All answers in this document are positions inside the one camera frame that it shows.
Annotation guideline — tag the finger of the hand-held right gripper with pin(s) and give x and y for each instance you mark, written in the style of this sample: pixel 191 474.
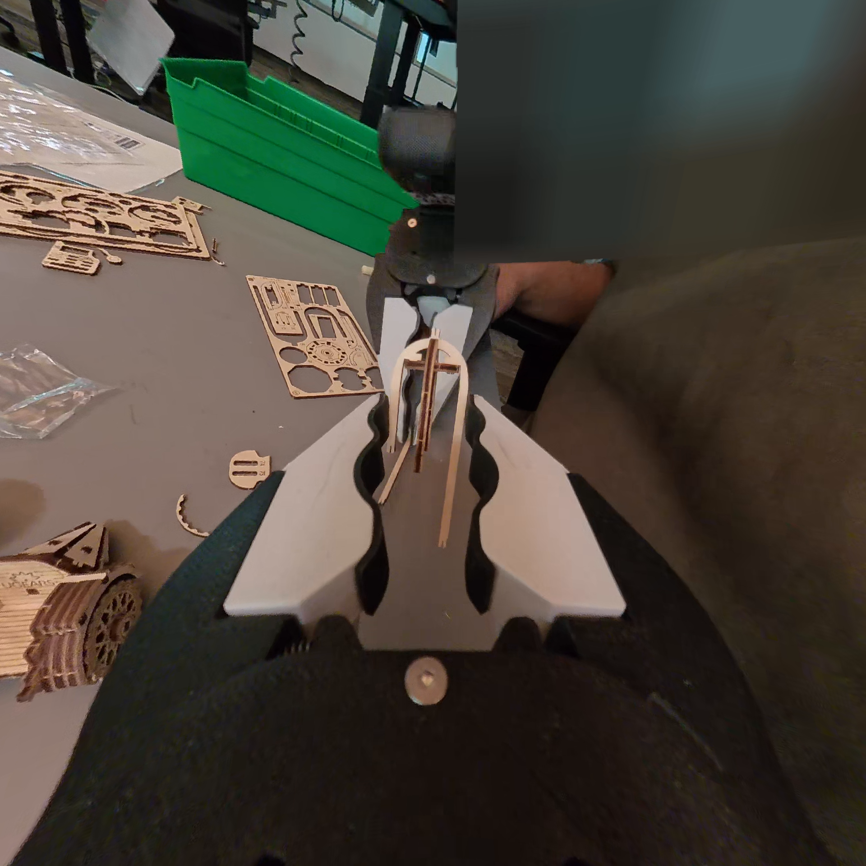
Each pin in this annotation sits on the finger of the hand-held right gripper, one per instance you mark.
pixel 461 325
pixel 394 325

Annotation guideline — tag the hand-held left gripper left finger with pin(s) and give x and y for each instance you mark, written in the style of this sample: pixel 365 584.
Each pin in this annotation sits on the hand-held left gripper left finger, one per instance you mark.
pixel 304 528

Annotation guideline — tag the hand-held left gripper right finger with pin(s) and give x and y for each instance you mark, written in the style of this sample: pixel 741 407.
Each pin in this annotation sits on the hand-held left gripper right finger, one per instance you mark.
pixel 548 534

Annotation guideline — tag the small wooden wheel part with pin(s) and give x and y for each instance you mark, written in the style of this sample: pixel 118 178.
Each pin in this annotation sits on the small wooden wheel part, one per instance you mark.
pixel 425 406

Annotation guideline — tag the thin bent wooden strip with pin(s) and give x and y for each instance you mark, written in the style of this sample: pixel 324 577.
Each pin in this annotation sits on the thin bent wooden strip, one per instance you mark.
pixel 454 473

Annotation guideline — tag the person's right forearm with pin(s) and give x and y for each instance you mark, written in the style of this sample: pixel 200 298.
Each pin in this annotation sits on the person's right forearm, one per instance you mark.
pixel 548 294

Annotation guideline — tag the grey desk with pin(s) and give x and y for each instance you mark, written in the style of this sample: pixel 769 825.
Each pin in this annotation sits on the grey desk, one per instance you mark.
pixel 169 325

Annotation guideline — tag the small round wooden piece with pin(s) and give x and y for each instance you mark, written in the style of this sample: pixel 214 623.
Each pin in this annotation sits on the small round wooden piece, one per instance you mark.
pixel 249 470

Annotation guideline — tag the wooden sheet with round cutouts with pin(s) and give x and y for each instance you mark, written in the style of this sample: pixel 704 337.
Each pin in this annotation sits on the wooden sheet with round cutouts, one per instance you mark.
pixel 298 352

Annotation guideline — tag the thin wooden stick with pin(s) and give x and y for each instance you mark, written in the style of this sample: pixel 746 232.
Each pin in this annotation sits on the thin wooden stick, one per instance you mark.
pixel 394 473

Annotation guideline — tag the curved toothed wooden piece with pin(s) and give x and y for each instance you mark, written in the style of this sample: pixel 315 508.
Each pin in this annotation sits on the curved toothed wooden piece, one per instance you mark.
pixel 188 521

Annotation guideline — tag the person's brown shirt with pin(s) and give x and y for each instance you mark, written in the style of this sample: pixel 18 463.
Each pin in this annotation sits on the person's brown shirt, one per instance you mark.
pixel 710 507

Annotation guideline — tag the green plastic bin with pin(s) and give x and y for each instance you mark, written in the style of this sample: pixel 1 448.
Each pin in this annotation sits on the green plastic bin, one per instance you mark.
pixel 270 155

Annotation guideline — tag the wooden model with wheel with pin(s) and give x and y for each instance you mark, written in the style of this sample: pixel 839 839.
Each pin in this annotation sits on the wooden model with wheel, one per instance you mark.
pixel 61 609

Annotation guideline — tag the large wooden parts sheet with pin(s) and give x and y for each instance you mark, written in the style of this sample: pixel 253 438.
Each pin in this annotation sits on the large wooden parts sheet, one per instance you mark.
pixel 135 216

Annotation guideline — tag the clear plastic bag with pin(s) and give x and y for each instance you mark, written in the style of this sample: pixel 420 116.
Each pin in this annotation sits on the clear plastic bag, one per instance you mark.
pixel 40 399

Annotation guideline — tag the small slotted wooden part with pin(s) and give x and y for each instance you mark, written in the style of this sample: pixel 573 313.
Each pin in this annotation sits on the small slotted wooden part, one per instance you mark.
pixel 71 258

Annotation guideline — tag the pale grey panel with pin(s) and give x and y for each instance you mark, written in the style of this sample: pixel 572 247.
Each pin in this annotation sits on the pale grey panel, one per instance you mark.
pixel 132 40

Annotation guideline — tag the glossy plastic sleeve with paper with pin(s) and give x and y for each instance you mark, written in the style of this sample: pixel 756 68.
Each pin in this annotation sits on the glossy plastic sleeve with paper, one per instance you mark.
pixel 67 128

